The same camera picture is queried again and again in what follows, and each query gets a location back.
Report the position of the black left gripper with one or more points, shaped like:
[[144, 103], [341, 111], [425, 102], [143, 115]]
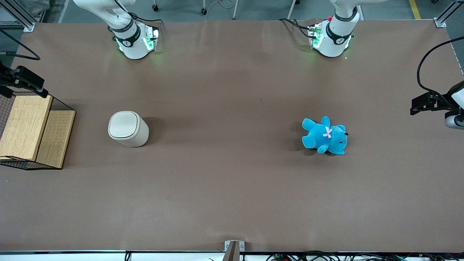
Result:
[[436, 100]]

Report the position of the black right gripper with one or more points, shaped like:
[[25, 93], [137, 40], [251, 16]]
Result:
[[8, 78]]

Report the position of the white lidded trash can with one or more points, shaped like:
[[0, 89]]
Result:
[[127, 127]]

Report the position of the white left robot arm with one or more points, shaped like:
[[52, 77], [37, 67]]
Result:
[[333, 40]]

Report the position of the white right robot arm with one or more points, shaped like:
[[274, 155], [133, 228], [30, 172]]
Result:
[[132, 43]]

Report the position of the tall light wooden block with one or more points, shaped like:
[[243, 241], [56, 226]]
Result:
[[23, 125]]

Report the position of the flat wooden panel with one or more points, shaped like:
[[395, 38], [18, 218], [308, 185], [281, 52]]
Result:
[[54, 141]]

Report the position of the blue teddy bear plush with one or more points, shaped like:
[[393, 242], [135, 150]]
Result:
[[324, 137]]

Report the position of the white metal leg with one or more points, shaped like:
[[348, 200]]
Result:
[[235, 9], [291, 9]]

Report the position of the aluminium frame profile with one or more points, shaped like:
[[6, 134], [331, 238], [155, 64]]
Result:
[[27, 26], [440, 23]]

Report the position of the grey metal camera bracket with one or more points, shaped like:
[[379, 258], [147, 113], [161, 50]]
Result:
[[233, 250]]

